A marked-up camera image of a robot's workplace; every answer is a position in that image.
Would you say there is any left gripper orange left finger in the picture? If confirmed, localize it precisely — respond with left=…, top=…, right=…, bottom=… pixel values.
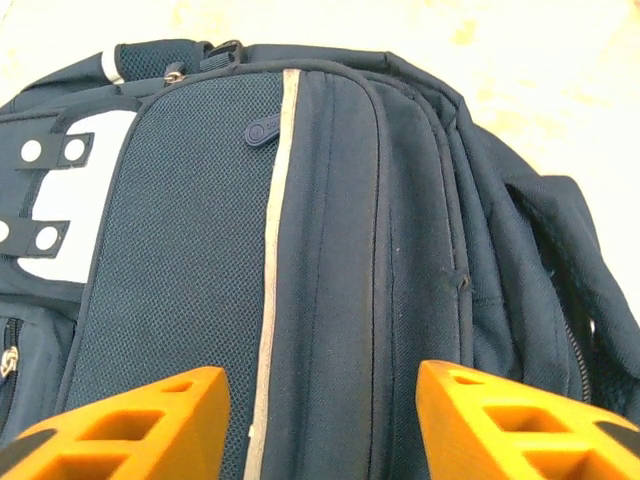
left=0, top=365, right=231, bottom=480

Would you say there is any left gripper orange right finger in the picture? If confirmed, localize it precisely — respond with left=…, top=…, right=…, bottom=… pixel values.
left=417, top=360, right=640, bottom=480

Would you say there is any navy blue backpack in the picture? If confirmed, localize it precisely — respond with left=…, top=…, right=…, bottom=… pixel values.
left=0, top=39, right=640, bottom=480

